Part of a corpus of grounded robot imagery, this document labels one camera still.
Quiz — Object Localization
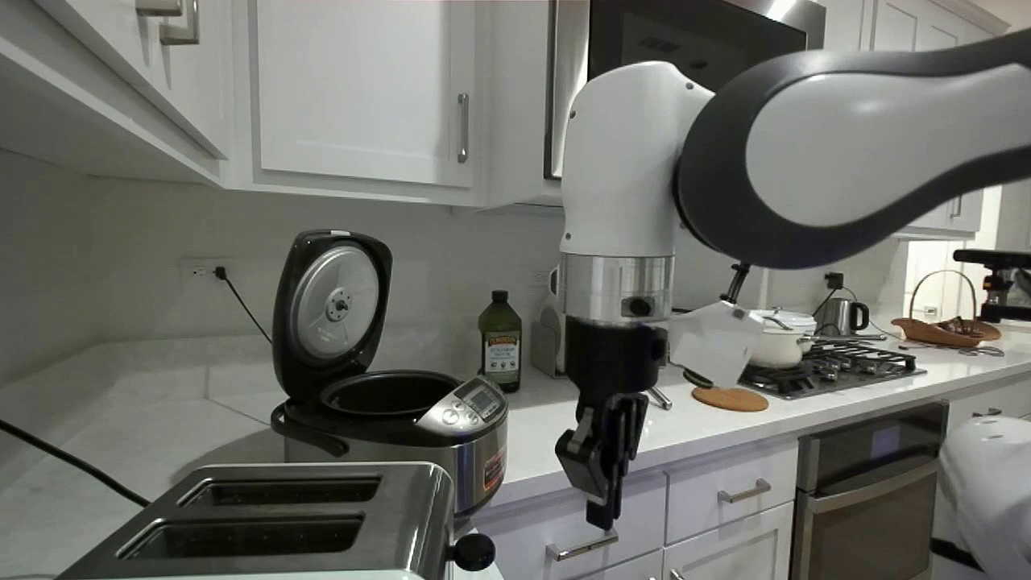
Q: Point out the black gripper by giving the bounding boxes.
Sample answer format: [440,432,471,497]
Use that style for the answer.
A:
[556,314,670,536]

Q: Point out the silver two-slot toaster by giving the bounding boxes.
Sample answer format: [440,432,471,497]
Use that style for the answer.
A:
[60,461,460,580]

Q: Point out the black toaster lever knob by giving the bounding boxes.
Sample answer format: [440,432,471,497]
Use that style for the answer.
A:
[449,528,501,573]

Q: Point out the steel drawer pull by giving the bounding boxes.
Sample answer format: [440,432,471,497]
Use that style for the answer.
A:
[717,478,776,504]
[542,531,622,565]

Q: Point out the white plate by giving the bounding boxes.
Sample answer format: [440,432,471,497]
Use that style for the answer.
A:
[533,303,570,381]

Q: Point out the round cork trivet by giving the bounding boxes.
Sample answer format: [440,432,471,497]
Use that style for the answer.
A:
[690,383,775,415]

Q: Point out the white base cabinet with drawers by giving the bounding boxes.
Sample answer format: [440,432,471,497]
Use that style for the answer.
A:
[469,432,805,580]

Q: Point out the white cloth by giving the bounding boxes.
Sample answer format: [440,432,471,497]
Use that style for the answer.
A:
[663,296,767,390]

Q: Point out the dark green glass bottle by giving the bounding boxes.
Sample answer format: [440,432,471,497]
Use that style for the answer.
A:
[476,286,527,397]

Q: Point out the white cooking pot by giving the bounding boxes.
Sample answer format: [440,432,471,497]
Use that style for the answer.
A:
[745,306,822,374]

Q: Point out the black gas cooktop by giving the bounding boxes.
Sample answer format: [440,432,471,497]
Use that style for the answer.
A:
[739,334,928,401]

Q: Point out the steel kettle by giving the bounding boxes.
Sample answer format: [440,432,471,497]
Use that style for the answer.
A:
[812,269,874,337]

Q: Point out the stainless steel oven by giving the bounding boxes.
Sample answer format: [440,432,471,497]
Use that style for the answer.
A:
[791,398,955,580]

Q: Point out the black and silver rice cooker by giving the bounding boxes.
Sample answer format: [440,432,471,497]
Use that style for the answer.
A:
[268,226,512,517]

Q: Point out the stainless steel microwave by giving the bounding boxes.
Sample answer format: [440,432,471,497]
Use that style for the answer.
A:
[544,0,829,185]

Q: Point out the black coffee machine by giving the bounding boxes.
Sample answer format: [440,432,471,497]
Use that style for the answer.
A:
[952,243,1031,325]

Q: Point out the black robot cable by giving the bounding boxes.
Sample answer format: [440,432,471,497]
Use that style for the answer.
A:
[722,257,759,306]

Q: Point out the basket with wire handle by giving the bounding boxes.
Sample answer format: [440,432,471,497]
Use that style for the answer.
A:
[891,264,1009,355]

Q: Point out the black rice cooker cord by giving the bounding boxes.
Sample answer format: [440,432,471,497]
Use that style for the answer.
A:
[209,264,279,348]

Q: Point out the white single-door wall cabinet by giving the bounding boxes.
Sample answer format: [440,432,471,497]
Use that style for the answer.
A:
[224,0,487,210]

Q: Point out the white wall outlet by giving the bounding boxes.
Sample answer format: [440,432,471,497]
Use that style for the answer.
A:
[179,253,237,286]

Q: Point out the black toaster power cable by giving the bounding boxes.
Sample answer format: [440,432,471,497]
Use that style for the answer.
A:
[0,415,154,508]

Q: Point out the white corner wall cabinet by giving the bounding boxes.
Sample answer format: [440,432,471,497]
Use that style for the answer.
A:
[0,0,237,185]

